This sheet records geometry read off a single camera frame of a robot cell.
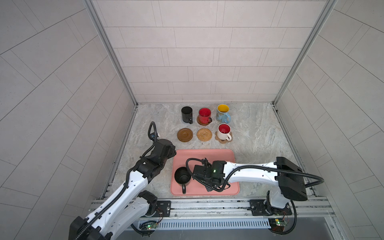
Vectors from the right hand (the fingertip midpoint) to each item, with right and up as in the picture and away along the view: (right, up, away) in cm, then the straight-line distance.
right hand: (210, 188), depth 76 cm
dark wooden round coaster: (-15, +24, +22) cm, 36 cm away
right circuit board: (+30, -13, -8) cm, 34 cm away
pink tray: (-18, +11, +16) cm, 26 cm away
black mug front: (-14, +5, +3) cm, 15 cm away
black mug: (-14, +38, +25) cm, 48 cm away
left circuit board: (-26, -11, -11) cm, 31 cm away
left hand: (-20, +21, +4) cm, 29 cm away
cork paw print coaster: (+9, +20, +20) cm, 30 cm away
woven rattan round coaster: (-2, +24, +23) cm, 34 cm away
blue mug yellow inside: (+10, +38, +23) cm, 45 cm away
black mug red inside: (-2, +38, +29) cm, 47 cm away
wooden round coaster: (-6, +33, +28) cm, 44 cm away
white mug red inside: (+10, +26, +21) cm, 35 cm away
